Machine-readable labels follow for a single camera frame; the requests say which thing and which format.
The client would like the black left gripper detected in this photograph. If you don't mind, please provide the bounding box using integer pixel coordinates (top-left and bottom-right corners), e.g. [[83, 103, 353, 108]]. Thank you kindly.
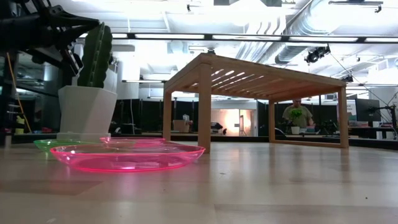
[[0, 4, 101, 65]]

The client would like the green translucent plastic plate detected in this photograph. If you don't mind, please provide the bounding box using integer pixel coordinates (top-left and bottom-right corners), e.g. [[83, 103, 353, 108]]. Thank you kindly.
[[33, 139, 103, 152]]

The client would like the pink translucent plastic plate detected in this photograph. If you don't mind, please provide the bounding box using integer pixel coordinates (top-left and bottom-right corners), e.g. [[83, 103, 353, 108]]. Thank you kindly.
[[49, 143, 206, 173], [99, 136, 167, 147]]

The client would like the wooden slatted shelf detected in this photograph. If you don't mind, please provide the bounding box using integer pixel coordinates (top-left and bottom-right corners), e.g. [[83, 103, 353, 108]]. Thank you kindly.
[[162, 52, 349, 153]]

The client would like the green artificial cactus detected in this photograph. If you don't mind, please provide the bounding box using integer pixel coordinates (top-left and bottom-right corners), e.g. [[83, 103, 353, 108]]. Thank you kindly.
[[76, 22, 113, 89]]

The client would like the white faceted plant pot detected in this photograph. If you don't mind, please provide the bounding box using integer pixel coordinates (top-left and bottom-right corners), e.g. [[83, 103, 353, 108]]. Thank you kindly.
[[56, 85, 118, 142]]

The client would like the cardboard box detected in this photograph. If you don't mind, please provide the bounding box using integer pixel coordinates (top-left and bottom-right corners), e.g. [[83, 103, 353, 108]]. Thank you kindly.
[[172, 119, 191, 134]]

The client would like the small plant in white pot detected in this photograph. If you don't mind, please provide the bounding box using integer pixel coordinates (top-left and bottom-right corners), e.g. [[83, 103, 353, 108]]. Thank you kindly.
[[288, 108, 303, 136]]

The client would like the person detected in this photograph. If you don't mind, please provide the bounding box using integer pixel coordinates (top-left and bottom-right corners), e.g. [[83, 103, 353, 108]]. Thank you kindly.
[[281, 98, 315, 129]]

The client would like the black computer monitor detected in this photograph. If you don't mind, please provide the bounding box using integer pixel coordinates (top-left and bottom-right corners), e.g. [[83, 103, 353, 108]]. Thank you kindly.
[[354, 98, 382, 123]]

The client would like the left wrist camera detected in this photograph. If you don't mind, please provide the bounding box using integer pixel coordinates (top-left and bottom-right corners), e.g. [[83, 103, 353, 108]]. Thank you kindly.
[[61, 46, 84, 77]]

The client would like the yellow cable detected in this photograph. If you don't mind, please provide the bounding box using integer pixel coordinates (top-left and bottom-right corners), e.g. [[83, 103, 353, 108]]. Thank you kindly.
[[6, 52, 32, 134]]

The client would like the black overhead camera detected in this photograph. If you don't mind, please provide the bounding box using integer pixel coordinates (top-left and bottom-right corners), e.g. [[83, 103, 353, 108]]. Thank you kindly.
[[304, 44, 331, 65]]

